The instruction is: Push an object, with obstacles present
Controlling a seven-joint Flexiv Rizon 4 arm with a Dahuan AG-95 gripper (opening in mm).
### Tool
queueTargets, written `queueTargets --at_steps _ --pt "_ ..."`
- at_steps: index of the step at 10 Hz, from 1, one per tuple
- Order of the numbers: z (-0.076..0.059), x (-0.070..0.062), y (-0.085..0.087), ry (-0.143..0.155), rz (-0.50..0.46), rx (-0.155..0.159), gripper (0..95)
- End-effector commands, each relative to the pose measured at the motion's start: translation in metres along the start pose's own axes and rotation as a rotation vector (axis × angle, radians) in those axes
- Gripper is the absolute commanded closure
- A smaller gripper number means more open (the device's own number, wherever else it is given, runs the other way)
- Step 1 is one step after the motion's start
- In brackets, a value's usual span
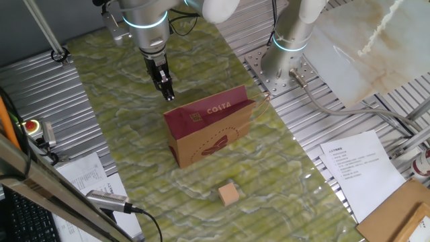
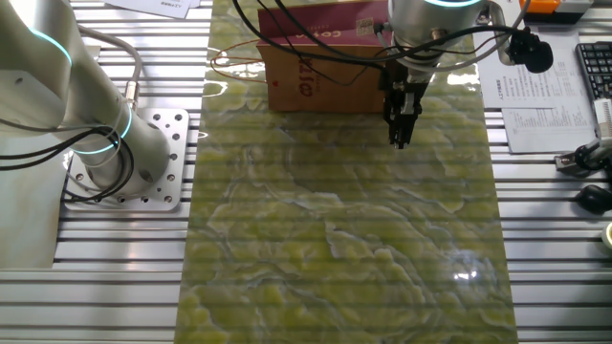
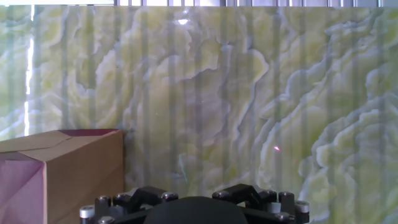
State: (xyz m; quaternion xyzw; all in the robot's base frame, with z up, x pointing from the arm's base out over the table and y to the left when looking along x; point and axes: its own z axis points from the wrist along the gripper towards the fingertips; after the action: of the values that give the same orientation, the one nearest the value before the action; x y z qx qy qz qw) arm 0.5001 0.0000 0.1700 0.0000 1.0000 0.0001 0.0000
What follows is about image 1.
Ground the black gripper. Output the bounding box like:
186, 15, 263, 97
143, 52, 175, 102

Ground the grey box camera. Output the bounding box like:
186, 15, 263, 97
40, 120, 57, 149

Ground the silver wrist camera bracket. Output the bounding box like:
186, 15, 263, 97
100, 9, 132, 46

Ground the black keyboard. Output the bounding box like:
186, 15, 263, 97
0, 186, 61, 242

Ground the black camera cable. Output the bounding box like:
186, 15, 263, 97
124, 201, 164, 242

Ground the Costa kraft maroon paper bag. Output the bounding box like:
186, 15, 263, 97
163, 84, 271, 169

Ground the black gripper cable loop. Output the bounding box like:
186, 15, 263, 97
167, 6, 202, 37

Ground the shiny metal frame beam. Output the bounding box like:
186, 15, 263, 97
0, 132, 135, 242

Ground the aluminium frame bar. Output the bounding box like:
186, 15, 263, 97
404, 96, 430, 122
389, 126, 430, 159

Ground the red emergency stop button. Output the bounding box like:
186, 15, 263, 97
18, 119, 43, 138

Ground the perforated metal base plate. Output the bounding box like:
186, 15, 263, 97
244, 45, 318, 97

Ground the densely printed paper sheet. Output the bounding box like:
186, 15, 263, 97
55, 152, 108, 191

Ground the cardboard box with white label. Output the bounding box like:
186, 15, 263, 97
396, 201, 430, 242

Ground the black ring at pole foot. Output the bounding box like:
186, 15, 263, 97
50, 46, 71, 64

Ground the titled instruction paper sheet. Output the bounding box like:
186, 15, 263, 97
318, 130, 407, 225
52, 173, 144, 242

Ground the grey base cable with connector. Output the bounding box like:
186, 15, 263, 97
288, 68, 430, 149

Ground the red white paper cup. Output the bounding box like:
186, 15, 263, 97
410, 147, 430, 179

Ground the silver ribbed camera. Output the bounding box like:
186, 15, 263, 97
85, 190, 134, 215

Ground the orange cable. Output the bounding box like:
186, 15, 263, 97
0, 95, 21, 151

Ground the beige marble pattern sheet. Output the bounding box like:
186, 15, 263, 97
304, 0, 430, 108

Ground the small wooden cube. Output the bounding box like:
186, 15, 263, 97
218, 182, 241, 207

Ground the thin aluminium pole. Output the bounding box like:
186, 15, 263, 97
22, 0, 67, 58

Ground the green marble pattern mat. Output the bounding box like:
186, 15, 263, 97
65, 5, 367, 242

